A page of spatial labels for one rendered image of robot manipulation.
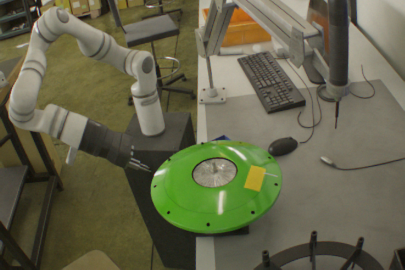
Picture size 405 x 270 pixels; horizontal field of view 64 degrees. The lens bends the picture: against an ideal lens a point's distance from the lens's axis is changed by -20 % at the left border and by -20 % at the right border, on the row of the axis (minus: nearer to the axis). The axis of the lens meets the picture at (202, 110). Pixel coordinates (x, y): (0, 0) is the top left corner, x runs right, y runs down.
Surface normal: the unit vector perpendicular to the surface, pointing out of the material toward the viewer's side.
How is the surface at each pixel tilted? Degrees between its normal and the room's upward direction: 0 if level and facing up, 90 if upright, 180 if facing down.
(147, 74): 94
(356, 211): 0
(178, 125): 0
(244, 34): 94
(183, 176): 8
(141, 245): 0
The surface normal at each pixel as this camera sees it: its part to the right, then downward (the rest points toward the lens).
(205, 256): -0.13, -0.83
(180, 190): -0.33, -0.71
